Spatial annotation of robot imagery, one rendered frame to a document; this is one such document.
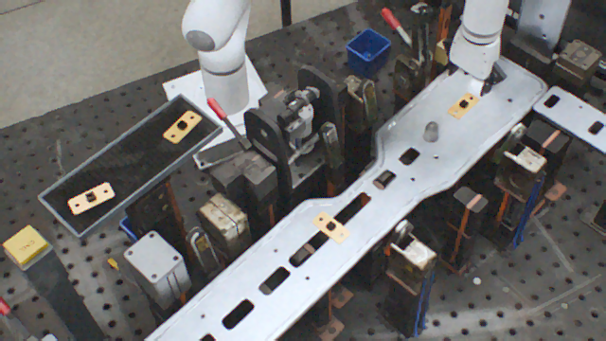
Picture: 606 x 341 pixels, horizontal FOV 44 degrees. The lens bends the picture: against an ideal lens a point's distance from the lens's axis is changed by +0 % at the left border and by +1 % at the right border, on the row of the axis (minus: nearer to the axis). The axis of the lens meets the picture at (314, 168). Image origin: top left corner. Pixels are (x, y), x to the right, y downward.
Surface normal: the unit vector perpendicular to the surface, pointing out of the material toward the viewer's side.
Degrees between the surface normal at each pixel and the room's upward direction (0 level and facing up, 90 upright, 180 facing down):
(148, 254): 0
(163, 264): 0
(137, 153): 0
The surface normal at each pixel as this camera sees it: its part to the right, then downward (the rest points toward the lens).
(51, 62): -0.03, -0.58
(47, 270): 0.72, 0.55
